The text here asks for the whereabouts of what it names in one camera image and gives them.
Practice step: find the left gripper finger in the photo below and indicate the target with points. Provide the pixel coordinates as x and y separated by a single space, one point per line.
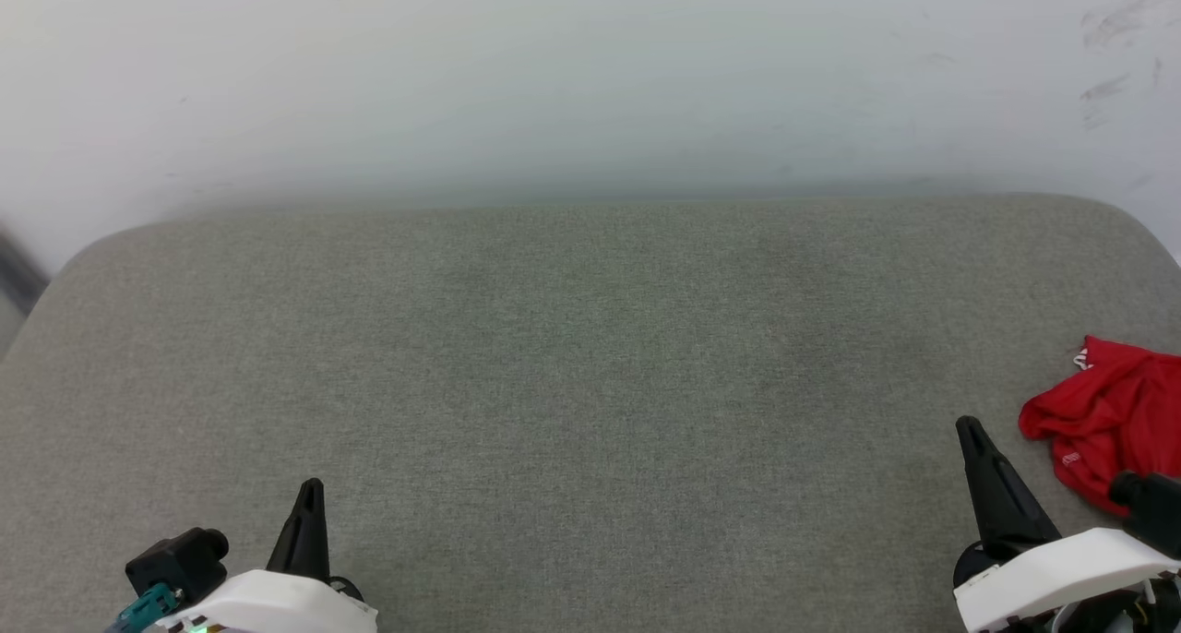
304 541

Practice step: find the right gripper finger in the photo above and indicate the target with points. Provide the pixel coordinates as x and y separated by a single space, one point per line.
1158 508
1006 504

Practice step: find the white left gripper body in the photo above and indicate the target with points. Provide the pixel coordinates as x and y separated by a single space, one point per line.
277 605

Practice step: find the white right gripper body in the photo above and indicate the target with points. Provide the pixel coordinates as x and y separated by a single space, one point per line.
1061 568

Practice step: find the red and white garment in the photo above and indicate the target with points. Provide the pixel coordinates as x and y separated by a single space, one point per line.
1116 412

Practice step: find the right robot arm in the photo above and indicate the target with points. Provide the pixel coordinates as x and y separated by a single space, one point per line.
1126 610

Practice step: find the grey fabric sofa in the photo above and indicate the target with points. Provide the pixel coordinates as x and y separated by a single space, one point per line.
554 384

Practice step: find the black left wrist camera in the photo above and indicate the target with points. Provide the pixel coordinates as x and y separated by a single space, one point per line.
175 564

